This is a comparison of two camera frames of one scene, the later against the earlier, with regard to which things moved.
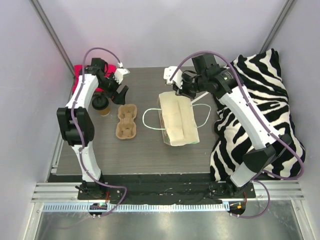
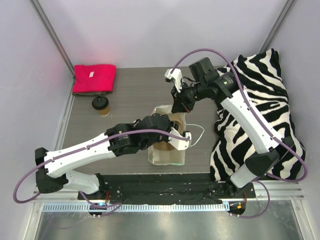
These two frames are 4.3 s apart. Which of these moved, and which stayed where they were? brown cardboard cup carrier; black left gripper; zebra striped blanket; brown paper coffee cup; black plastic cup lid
Moved: black left gripper; brown cardboard cup carrier
Stayed: brown paper coffee cup; black plastic cup lid; zebra striped blanket
